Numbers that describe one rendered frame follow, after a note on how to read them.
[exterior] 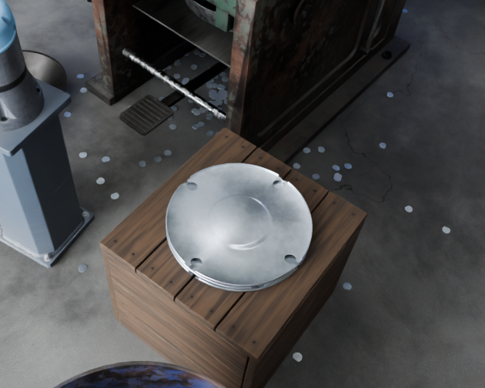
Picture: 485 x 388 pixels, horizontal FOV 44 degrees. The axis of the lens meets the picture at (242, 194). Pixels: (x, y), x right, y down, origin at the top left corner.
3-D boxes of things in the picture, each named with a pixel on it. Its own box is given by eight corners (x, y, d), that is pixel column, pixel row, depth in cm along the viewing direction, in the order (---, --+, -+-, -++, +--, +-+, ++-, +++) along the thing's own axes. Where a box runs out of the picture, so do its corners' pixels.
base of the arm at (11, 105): (8, 142, 115) (-5, 106, 107) (-52, 112, 119) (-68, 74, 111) (59, 96, 124) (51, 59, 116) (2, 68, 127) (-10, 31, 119)
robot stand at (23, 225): (49, 269, 150) (9, 152, 114) (-9, 235, 154) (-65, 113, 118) (95, 217, 160) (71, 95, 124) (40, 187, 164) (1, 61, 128)
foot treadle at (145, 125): (144, 147, 162) (143, 134, 157) (118, 128, 165) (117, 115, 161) (276, 46, 191) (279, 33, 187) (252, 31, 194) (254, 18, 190)
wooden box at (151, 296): (241, 418, 132) (258, 359, 104) (113, 319, 143) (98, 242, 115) (333, 291, 153) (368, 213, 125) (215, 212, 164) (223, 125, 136)
